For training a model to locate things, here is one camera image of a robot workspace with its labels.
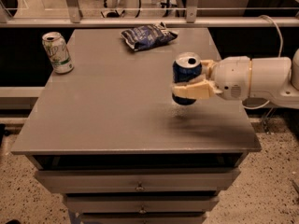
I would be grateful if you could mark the top cabinet drawer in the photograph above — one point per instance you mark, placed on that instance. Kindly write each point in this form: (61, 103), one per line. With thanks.
(139, 181)

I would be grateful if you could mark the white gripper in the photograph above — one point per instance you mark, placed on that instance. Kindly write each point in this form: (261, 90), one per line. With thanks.
(232, 76)

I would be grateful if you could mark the blue pepsi can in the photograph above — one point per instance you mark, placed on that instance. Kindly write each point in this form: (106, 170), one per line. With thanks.
(186, 67)

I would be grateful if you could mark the grey drawer cabinet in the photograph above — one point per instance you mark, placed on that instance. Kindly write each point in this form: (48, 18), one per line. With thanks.
(115, 111)

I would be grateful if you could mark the bottom cabinet drawer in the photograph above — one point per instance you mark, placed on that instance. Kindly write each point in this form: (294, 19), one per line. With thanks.
(184, 218)

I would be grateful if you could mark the middle cabinet drawer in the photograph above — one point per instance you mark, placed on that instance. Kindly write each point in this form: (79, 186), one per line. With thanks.
(141, 204)

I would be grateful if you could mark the metal railing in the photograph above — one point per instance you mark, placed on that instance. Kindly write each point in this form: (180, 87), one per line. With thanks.
(194, 13)

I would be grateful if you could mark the white green soda can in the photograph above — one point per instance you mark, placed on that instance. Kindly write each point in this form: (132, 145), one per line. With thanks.
(57, 51)

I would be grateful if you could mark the cabinet drawer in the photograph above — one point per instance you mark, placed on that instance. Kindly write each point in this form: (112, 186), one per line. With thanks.
(141, 204)
(184, 218)
(139, 181)

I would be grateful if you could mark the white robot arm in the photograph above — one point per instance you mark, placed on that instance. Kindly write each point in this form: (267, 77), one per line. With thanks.
(273, 79)

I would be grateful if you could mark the blue chip bag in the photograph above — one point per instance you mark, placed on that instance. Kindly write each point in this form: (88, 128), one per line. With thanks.
(146, 37)

